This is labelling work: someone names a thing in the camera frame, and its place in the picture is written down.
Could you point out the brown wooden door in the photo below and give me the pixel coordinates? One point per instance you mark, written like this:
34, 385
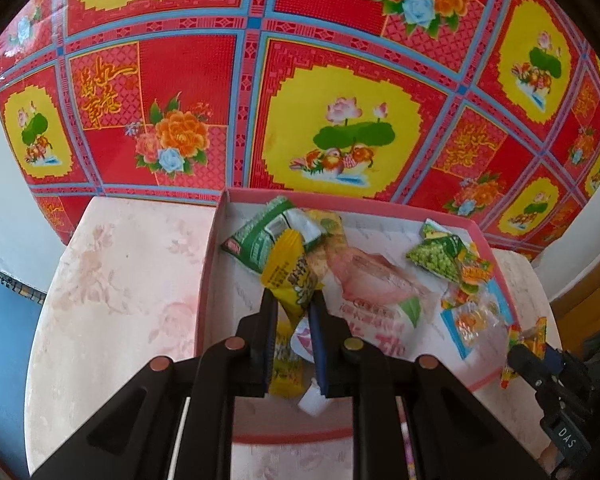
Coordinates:
595, 275

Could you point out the blue foam floor mat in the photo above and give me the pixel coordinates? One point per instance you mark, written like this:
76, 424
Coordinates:
5, 350

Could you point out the green pea snack packet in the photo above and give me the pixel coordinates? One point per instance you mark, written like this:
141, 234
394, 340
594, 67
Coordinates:
440, 255

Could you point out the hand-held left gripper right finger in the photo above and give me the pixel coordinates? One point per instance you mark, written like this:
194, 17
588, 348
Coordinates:
320, 350

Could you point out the blue-edged clear cake packet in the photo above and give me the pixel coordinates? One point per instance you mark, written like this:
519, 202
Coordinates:
472, 325

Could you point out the red floral printed wall cloth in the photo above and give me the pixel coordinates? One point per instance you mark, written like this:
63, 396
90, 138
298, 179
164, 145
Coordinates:
205, 85

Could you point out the pink shallow cardboard box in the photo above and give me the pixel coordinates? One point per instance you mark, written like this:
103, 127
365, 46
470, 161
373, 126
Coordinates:
230, 300

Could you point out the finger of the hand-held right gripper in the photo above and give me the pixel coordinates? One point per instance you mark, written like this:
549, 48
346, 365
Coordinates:
527, 365
557, 360

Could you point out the colourful twisted wrapper candy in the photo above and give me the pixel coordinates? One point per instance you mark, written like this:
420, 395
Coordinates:
527, 337

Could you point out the yellow dark-print snack packet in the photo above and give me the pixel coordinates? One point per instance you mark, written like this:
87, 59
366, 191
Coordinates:
290, 265

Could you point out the person's right hand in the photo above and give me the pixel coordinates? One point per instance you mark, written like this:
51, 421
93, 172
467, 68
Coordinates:
547, 459

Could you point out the small orange green snack packet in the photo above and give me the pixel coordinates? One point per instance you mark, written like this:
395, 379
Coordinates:
475, 271

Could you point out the clear red-print snack packet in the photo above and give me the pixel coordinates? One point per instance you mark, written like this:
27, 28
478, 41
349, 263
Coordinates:
375, 280

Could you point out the orange clear biscuit packet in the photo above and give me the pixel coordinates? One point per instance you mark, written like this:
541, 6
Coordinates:
332, 227

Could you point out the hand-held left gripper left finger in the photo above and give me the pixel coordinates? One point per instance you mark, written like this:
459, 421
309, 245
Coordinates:
267, 345

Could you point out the green barcode snack packet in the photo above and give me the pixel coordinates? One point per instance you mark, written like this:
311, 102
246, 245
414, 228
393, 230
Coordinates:
255, 245

